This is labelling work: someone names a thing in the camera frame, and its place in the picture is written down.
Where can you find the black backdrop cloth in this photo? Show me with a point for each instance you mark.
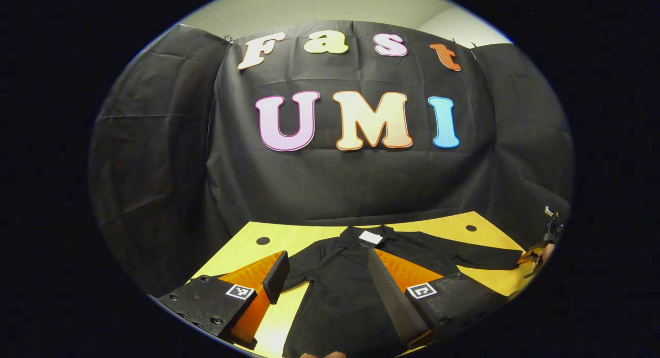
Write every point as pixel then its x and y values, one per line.
pixel 361 188

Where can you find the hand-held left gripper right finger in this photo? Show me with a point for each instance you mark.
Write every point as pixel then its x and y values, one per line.
pixel 392 296

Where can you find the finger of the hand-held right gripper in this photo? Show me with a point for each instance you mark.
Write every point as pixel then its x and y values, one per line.
pixel 528 257

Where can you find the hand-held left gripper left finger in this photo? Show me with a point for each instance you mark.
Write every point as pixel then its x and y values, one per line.
pixel 276 275

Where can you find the black short-sleeved button shirt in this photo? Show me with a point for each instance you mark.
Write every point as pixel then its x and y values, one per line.
pixel 335 296

